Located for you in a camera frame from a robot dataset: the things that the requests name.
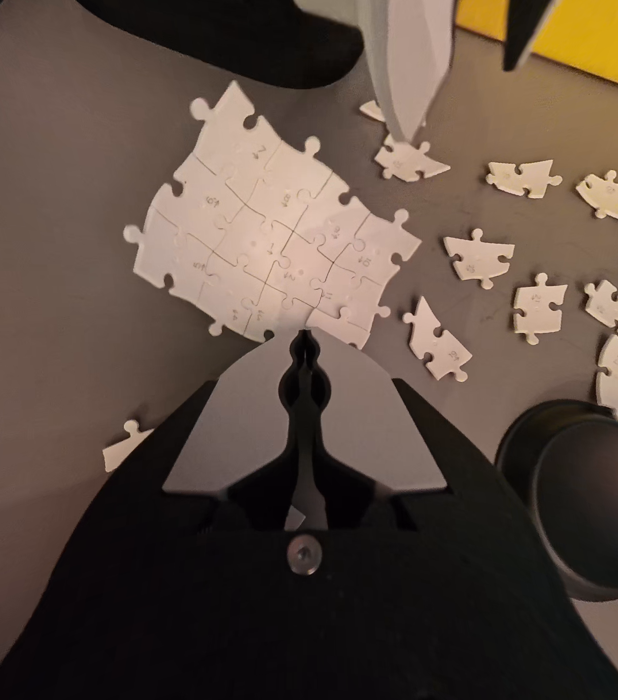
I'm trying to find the scattered loose puzzle pieces group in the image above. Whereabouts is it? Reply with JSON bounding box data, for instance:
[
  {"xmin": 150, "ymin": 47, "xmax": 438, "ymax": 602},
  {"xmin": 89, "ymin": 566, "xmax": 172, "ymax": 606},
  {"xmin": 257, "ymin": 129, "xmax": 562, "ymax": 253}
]
[{"xmin": 104, "ymin": 99, "xmax": 618, "ymax": 473}]

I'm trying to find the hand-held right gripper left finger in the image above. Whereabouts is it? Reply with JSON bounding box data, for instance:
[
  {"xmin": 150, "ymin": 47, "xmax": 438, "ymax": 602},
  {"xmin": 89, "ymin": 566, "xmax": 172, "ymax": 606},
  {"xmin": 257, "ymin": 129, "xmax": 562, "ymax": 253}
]
[{"xmin": 161, "ymin": 331, "xmax": 302, "ymax": 502}]

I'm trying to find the black round ball stand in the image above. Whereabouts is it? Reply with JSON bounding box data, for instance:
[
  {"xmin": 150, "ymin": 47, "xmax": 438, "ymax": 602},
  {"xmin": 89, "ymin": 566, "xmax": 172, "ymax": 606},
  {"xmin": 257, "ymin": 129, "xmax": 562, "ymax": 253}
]
[{"xmin": 495, "ymin": 400, "xmax": 618, "ymax": 602}]

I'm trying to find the yellow storage bin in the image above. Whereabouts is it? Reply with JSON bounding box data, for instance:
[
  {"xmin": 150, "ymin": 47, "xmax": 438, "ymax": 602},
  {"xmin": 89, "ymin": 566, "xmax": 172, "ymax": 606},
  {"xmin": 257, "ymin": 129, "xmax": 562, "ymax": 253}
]
[{"xmin": 457, "ymin": 0, "xmax": 618, "ymax": 99}]

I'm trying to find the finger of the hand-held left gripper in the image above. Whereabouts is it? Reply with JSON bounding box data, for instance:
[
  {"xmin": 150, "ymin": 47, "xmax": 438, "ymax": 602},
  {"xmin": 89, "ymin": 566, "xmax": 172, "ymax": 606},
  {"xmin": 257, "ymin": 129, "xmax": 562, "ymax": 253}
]
[
  {"xmin": 356, "ymin": 0, "xmax": 460, "ymax": 145},
  {"xmin": 501, "ymin": 0, "xmax": 564, "ymax": 73}
]

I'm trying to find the assembled white puzzle section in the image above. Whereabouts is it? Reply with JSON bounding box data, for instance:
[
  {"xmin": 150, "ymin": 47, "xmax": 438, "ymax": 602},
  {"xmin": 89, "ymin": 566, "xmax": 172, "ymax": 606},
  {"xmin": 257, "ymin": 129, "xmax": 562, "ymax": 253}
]
[{"xmin": 123, "ymin": 80, "xmax": 425, "ymax": 351}]

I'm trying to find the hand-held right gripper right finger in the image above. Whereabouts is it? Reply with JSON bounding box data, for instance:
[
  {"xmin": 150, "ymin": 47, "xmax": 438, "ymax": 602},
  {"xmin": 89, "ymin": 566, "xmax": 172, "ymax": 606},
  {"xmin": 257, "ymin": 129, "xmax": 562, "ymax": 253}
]
[{"xmin": 309, "ymin": 328, "xmax": 451, "ymax": 502}]

